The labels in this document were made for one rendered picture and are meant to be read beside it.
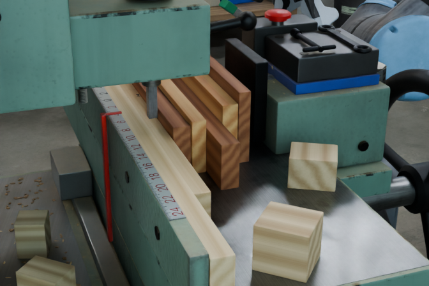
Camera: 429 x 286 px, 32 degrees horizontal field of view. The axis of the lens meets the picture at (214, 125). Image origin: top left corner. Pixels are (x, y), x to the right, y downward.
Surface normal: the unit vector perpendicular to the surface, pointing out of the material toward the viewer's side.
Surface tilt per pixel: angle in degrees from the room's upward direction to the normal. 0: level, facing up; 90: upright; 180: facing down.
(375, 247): 0
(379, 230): 0
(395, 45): 79
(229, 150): 90
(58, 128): 0
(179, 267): 90
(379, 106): 90
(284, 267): 90
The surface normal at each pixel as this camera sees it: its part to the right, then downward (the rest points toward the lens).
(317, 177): -0.15, 0.40
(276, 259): -0.39, 0.37
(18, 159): 0.01, -0.91
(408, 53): 0.04, 0.22
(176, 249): -0.94, 0.13
